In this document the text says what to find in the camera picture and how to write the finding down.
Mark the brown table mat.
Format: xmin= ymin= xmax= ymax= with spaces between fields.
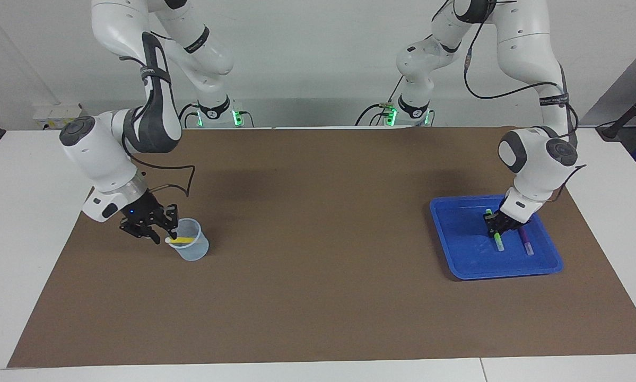
xmin=7 ymin=126 xmax=636 ymax=368

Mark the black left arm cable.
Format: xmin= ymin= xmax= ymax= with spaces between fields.
xmin=429 ymin=0 xmax=588 ymax=205

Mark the purple pen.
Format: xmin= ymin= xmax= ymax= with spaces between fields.
xmin=518 ymin=227 xmax=535 ymax=256

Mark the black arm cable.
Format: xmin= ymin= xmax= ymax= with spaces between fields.
xmin=121 ymin=32 xmax=196 ymax=198
xmin=429 ymin=0 xmax=588 ymax=205

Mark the green pen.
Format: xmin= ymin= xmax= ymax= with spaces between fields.
xmin=485 ymin=209 xmax=505 ymax=252

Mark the blue plastic tray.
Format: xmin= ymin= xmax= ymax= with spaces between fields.
xmin=429 ymin=194 xmax=564 ymax=280

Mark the white power strip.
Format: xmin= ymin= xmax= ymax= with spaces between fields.
xmin=32 ymin=103 xmax=93 ymax=129

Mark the black base cable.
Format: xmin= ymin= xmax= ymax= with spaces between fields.
xmin=355 ymin=77 xmax=406 ymax=126
xmin=177 ymin=102 xmax=199 ymax=129

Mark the black left base cable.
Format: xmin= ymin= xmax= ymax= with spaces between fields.
xmin=355 ymin=77 xmax=406 ymax=126

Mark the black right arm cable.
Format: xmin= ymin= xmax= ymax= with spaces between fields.
xmin=121 ymin=32 xmax=196 ymax=198

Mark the clear plastic cup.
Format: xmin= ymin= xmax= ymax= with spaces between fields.
xmin=165 ymin=218 xmax=210 ymax=262

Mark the black right base cable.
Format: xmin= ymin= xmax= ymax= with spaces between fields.
xmin=177 ymin=102 xmax=199 ymax=129

